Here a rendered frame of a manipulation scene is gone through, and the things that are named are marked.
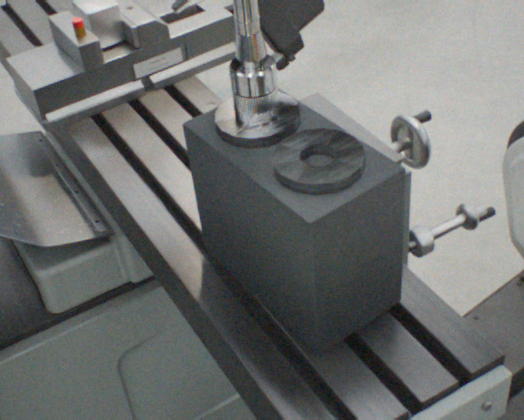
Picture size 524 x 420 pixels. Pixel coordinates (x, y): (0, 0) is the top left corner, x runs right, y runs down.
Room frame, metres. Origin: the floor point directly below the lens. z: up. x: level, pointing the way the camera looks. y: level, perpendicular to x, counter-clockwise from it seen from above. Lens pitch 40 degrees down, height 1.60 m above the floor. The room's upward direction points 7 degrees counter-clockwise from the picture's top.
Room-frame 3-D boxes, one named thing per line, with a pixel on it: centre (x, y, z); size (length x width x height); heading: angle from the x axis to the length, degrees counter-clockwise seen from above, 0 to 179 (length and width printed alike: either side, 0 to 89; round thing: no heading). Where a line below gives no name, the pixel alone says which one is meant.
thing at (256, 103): (0.70, -0.01, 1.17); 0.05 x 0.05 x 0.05
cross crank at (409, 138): (1.27, -0.29, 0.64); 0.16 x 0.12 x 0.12; 116
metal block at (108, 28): (1.15, 0.20, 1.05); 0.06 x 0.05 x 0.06; 28
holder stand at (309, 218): (0.66, -0.04, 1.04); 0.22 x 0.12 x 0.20; 32
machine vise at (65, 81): (1.17, 0.18, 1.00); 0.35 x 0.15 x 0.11; 118
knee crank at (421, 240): (1.16, -0.38, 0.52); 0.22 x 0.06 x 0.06; 116
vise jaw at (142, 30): (1.18, 0.15, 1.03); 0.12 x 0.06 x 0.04; 28
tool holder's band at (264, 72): (0.70, -0.01, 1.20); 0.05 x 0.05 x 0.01
